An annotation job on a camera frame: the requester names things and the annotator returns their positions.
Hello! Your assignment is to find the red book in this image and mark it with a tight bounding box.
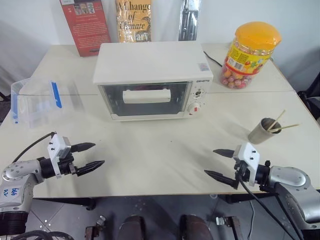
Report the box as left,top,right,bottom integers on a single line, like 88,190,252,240
59,0,112,57

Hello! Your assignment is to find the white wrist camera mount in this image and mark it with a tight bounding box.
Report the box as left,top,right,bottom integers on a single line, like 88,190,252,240
232,142,261,187
46,133,73,180

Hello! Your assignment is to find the grey metal cup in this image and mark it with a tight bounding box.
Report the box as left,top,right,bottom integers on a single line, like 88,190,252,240
247,117,282,146

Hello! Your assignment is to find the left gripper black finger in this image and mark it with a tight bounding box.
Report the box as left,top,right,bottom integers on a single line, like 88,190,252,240
70,142,97,154
75,160,106,178

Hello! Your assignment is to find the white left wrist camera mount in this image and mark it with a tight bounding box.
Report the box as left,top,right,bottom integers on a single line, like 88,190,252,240
46,133,73,180

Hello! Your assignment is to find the black chair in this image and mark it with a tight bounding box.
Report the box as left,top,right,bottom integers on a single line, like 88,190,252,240
296,76,320,114

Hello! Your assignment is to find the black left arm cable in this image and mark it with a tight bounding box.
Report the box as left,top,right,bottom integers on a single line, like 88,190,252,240
11,131,56,163

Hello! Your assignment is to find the candy jar with orange lid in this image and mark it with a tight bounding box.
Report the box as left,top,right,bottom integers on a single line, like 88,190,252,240
219,21,283,90

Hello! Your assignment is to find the blue container latch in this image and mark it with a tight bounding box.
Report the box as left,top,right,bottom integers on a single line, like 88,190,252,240
10,94,19,125
50,80,63,110

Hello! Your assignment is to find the white toaster oven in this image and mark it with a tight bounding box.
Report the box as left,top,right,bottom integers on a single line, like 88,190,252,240
92,42,214,123

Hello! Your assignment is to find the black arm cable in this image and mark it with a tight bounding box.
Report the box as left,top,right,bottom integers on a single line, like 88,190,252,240
11,131,56,163
234,169,305,240

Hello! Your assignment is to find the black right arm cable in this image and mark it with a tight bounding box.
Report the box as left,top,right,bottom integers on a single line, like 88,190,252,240
234,169,305,240

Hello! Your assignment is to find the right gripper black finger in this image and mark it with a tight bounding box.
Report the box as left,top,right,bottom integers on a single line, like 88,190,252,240
212,148,236,159
203,169,240,191

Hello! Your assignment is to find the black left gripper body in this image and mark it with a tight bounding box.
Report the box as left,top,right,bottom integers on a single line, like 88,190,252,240
58,152,78,177

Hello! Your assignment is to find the yellow book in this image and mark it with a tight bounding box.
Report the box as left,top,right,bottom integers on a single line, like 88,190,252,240
114,0,153,44

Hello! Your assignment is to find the white oven door handle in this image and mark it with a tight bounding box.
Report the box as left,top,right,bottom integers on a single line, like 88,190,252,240
122,89,172,104

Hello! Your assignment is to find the dark rounded shape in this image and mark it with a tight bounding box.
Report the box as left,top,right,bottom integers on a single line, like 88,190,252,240
118,215,147,240
179,214,210,240

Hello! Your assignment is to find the clear plastic storage container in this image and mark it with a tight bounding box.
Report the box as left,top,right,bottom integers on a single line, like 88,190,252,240
10,78,86,129

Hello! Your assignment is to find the metal floor bracket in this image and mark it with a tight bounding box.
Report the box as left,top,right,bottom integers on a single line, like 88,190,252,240
215,215,242,240
84,215,107,240

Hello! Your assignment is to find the bamboo chopstick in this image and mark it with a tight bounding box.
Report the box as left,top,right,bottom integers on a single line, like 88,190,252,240
268,109,287,132
270,123,301,133

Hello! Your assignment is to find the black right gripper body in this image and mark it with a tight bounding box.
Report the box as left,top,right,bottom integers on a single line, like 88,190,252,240
233,160,254,187

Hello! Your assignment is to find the white knob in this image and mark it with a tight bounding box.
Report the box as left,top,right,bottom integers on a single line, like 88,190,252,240
187,102,202,117

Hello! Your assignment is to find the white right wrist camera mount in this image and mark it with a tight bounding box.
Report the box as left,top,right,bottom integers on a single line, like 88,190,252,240
232,142,261,187

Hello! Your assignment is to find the thin black cable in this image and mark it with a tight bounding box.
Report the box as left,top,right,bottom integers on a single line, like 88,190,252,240
202,50,224,68

